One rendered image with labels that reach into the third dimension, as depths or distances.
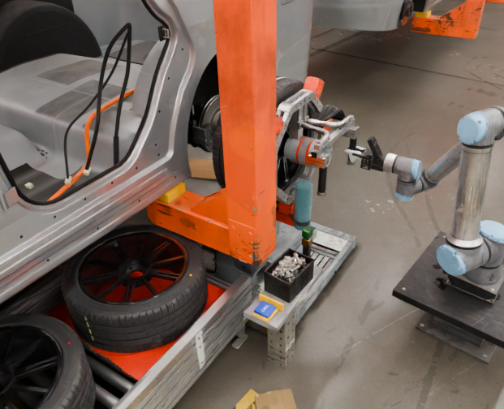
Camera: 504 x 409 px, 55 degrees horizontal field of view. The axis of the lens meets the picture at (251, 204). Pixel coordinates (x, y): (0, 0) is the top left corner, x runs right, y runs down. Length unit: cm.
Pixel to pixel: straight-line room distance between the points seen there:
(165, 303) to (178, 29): 118
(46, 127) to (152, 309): 117
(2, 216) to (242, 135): 89
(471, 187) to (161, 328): 142
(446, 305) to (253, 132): 126
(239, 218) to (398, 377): 109
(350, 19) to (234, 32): 319
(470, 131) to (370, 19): 298
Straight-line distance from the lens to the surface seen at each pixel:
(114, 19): 430
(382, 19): 494
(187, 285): 217
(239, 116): 184
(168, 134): 228
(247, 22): 170
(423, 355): 264
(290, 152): 239
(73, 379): 196
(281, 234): 285
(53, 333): 213
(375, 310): 279
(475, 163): 210
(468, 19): 580
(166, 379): 209
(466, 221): 222
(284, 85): 233
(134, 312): 211
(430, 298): 249
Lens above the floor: 198
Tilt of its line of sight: 34 degrees down
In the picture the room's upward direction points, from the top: 2 degrees counter-clockwise
